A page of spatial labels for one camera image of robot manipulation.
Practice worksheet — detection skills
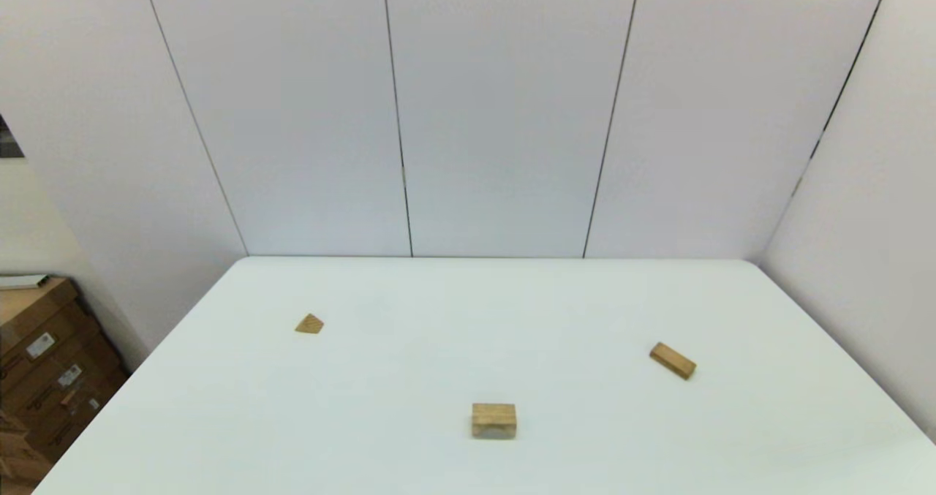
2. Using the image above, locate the arched wooden building block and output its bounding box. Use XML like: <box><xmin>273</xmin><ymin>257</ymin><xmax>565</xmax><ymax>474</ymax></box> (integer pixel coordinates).
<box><xmin>472</xmin><ymin>403</ymin><xmax>518</xmax><ymax>439</ymax></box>

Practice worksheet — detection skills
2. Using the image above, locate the rectangular wooden building block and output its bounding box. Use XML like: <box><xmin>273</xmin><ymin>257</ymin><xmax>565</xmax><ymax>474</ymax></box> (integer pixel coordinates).
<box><xmin>649</xmin><ymin>342</ymin><xmax>698</xmax><ymax>381</ymax></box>

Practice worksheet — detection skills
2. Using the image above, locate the labelled brown cardboard box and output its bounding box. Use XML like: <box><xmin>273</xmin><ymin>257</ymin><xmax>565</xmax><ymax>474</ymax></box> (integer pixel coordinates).
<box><xmin>22</xmin><ymin>360</ymin><xmax>131</xmax><ymax>463</ymax></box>
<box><xmin>0</xmin><ymin>332</ymin><xmax>118</xmax><ymax>426</ymax></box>
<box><xmin>0</xmin><ymin>277</ymin><xmax>99</xmax><ymax>386</ymax></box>

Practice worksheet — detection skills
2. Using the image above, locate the plain brown cardboard box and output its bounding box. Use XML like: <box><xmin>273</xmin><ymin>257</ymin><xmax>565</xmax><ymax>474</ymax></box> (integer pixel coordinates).
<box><xmin>0</xmin><ymin>407</ymin><xmax>53</xmax><ymax>490</ymax></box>

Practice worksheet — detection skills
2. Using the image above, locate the dark wall board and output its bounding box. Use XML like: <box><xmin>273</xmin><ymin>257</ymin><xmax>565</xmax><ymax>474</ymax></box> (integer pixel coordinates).
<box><xmin>0</xmin><ymin>115</ymin><xmax>25</xmax><ymax>159</ymax></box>

